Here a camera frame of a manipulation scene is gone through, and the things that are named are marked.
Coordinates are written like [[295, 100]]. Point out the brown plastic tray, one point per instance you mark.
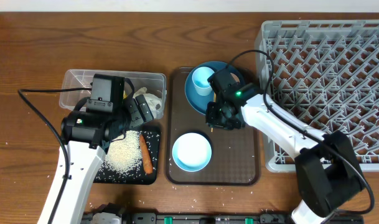
[[234, 159]]

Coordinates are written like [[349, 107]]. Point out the light blue bowl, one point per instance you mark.
[[192, 152]]

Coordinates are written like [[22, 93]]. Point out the grey dishwasher rack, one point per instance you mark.
[[326, 73]]

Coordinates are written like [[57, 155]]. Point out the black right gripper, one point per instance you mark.
[[211, 121]]

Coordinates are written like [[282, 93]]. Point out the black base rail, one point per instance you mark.
[[112, 213]]

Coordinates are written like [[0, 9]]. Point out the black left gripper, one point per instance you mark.
[[134, 104]]

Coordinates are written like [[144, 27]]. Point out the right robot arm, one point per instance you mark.
[[328, 172]]

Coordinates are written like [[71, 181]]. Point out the dark blue plate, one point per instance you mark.
[[195, 99]]

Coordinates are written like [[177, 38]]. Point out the black plastic tray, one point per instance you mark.
[[152, 137]]

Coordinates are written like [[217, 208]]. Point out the light blue cup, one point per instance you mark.
[[200, 78]]

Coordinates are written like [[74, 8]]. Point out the orange carrot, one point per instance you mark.
[[147, 162]]

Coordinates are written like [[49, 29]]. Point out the white rice pile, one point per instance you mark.
[[124, 153]]

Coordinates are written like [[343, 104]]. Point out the white napkin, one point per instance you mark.
[[154, 102]]

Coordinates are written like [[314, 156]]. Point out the clear plastic bin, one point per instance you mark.
[[154, 82]]

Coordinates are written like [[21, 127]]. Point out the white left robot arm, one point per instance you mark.
[[87, 132]]

